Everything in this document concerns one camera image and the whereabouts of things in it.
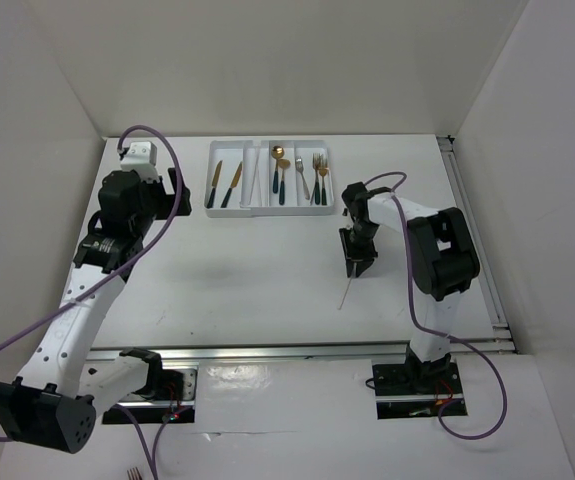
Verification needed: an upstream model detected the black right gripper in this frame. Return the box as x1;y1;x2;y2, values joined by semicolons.
341;222;381;276

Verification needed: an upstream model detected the gold knife green handle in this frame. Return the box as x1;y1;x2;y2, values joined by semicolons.
220;162;243;209
206;160;223;209

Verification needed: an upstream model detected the gold fork green handle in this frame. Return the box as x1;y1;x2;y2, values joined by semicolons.
318;155;329;206
312;153;324;205

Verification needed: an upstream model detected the silver fork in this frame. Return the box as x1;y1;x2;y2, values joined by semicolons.
310;170;319;205
295;156;311;202

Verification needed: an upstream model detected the gold spoon green handle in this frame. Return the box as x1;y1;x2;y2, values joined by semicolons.
278;159;291;206
271;145;285;194

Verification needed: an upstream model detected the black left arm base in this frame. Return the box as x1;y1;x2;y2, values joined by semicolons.
116;358;198;408

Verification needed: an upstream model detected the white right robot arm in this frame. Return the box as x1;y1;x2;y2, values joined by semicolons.
339;182;480;394

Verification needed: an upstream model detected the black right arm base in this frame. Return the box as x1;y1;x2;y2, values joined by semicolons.
364;351;463;397

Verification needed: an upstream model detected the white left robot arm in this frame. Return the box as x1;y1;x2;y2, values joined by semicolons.
0;168;191;454

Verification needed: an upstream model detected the white compartment cutlery tray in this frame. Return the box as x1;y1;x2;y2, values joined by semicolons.
204;139;335;218

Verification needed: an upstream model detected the gold fork bottom edge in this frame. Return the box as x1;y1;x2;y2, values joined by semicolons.
127;468;143;480

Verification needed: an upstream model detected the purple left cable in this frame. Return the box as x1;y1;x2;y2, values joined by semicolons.
0;125;184;479

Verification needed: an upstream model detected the purple cable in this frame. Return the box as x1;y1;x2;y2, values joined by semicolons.
0;125;184;479
366;172;509;440

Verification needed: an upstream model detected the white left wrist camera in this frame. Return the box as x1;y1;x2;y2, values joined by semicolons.
118;141;160;183

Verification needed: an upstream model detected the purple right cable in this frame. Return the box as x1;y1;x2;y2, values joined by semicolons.
366;172;509;440

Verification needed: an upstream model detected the aluminium rail front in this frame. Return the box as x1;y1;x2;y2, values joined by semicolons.
87;339;516;364

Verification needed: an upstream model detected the aluminium rail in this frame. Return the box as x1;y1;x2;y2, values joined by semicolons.
436;136;517;353
87;339;516;364

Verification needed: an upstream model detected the aluminium rail right side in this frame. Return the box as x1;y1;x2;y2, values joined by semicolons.
436;136;517;353

